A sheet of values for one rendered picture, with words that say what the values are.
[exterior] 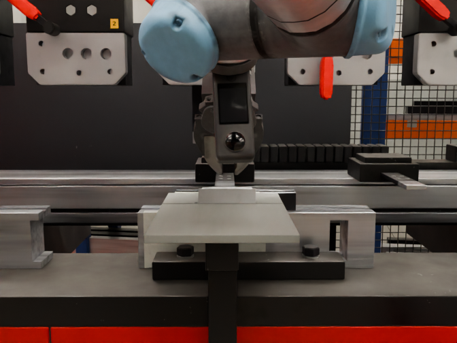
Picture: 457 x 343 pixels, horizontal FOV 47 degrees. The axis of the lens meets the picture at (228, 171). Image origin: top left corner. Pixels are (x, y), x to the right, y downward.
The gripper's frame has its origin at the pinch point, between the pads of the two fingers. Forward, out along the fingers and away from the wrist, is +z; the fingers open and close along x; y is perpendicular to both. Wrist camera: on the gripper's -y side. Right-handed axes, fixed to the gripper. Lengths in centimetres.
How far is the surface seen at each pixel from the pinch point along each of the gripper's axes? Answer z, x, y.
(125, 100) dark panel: 31, 26, 52
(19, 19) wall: 229, 205, 406
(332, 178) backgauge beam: 26.4, -22.3, 21.5
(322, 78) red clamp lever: -8.7, -14.0, 10.6
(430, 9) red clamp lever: -16.4, -29.4, 17.0
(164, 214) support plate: -1.0, 8.7, -8.7
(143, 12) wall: 213, 79, 393
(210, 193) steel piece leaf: 2.5, 2.7, -2.1
